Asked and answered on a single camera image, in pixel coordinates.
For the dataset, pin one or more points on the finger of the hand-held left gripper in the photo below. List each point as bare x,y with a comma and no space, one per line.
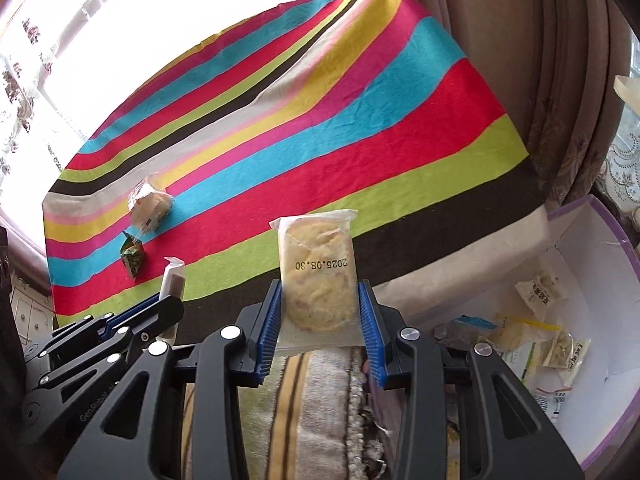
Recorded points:
130,312
165,312

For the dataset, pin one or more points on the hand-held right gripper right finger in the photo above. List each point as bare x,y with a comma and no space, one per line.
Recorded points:
372,340

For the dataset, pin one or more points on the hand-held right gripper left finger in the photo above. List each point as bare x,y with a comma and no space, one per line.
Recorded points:
267,340

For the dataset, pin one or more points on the brown bar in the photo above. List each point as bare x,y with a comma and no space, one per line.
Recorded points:
172,280

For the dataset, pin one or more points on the round cookie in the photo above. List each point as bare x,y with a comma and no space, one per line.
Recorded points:
315,285

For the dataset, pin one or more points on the white blue cartoon snack packet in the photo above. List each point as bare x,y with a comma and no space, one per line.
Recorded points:
465,327

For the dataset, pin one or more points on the clear bag with white bun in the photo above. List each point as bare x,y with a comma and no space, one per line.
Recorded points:
520,332

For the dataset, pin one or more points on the cream packet with black print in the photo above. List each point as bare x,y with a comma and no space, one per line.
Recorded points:
537,292
565,352

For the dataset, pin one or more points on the small green yellow packet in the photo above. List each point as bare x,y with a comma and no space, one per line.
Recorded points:
132,257

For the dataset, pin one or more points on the beige brown striped towel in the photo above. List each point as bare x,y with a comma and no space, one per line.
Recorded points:
320,410

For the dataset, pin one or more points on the clear-wrapped sandwich cake packet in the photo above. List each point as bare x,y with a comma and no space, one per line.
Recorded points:
150,205

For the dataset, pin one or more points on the beige curtain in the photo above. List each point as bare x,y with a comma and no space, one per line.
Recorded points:
20,240
550,60

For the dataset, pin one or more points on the colourful striped cloth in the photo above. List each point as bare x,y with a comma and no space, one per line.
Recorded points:
350,135

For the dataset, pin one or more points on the sheer floral lace curtain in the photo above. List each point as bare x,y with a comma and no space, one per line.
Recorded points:
30,85

